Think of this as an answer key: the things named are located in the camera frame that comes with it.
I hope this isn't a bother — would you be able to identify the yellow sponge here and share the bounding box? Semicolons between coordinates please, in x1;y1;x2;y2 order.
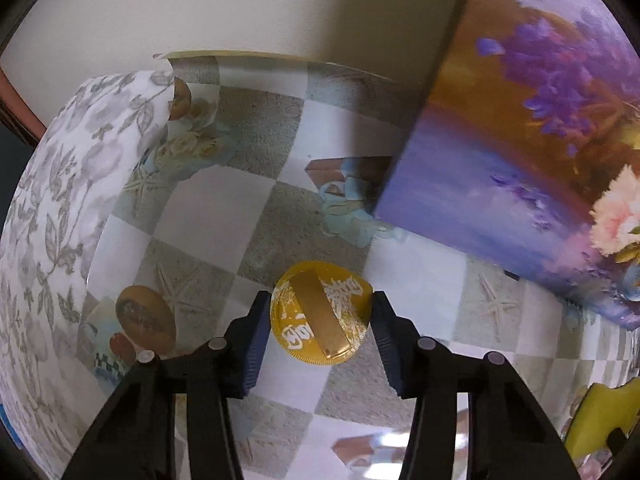
564;377;639;460

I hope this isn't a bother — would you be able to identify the flower painting canvas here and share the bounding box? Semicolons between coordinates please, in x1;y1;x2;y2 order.
375;0;639;330

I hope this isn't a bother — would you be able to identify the gold foil coin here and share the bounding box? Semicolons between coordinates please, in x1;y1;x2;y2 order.
270;260;373;366

